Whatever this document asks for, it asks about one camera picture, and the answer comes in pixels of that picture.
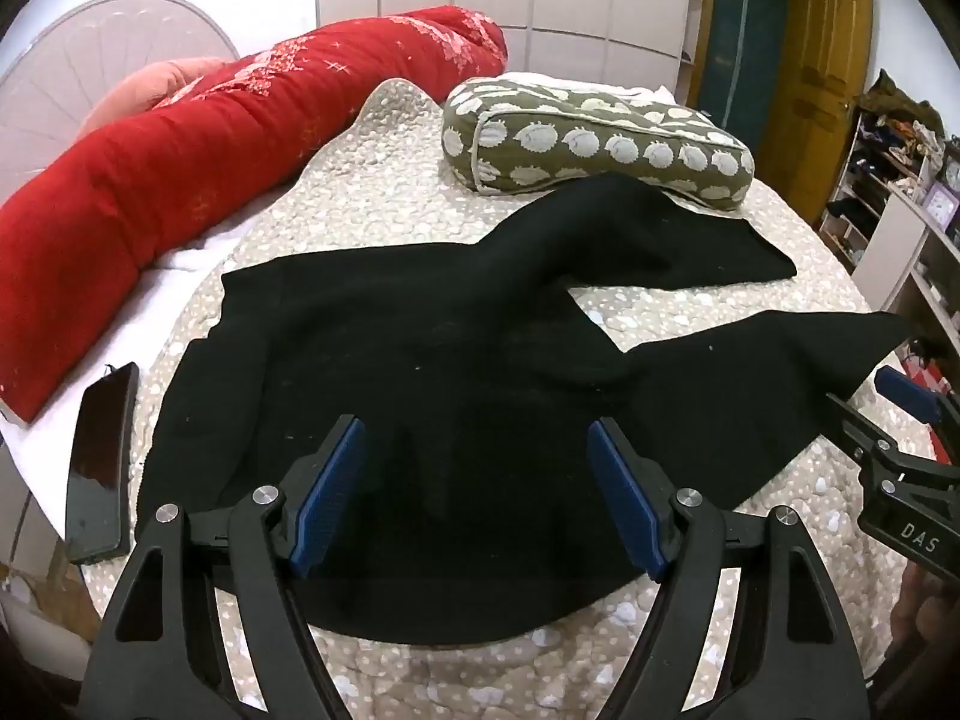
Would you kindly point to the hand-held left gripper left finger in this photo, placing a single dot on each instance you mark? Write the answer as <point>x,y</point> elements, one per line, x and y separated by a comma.
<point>330,495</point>

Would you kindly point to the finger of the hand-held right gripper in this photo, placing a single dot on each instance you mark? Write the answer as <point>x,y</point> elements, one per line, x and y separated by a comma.
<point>855,424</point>
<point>909,391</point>

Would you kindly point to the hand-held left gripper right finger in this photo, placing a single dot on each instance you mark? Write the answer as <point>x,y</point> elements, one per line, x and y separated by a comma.
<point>626,499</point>

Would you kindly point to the black pants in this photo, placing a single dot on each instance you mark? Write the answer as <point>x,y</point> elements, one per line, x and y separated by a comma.
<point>450,390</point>

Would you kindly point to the person's right hand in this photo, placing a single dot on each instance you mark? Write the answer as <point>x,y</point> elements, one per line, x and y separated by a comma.
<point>926,607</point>

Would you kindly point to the white shelving unit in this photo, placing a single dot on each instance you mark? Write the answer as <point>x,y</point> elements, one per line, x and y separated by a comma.
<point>911,240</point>

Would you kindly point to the purple square clock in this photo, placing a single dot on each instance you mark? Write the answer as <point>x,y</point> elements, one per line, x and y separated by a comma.
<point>939,206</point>

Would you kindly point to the dark ornate clock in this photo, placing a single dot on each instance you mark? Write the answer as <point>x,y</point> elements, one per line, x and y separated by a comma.
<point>952,169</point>

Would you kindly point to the black smartphone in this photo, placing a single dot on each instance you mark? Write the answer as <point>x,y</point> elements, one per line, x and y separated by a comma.
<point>101,457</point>

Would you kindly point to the cluttered shelf rack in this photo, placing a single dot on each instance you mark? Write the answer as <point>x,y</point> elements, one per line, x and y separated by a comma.
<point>885,157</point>

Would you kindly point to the white bed sheet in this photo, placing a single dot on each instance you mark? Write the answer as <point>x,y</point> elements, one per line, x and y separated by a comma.
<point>180,259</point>

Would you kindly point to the beige dotted quilted blanket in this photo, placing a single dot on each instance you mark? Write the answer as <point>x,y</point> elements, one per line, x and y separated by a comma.
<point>375,187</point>

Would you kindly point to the yellow wooden door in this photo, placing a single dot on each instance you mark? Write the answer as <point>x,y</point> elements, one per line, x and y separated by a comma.
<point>814,90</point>

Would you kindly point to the olive pillow with white pattern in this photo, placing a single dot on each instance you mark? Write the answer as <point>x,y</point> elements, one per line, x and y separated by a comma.
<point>585,135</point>

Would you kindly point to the red floral bolster quilt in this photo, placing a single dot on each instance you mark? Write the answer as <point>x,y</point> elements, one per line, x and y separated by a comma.
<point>172,157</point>

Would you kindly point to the dark green door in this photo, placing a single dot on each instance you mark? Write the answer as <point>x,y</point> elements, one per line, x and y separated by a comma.
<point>742,37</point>

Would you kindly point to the pink pillow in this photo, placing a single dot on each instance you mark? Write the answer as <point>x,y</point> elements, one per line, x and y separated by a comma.
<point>142,90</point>

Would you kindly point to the white round headboard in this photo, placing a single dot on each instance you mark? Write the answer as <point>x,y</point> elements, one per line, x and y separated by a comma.
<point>90,45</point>

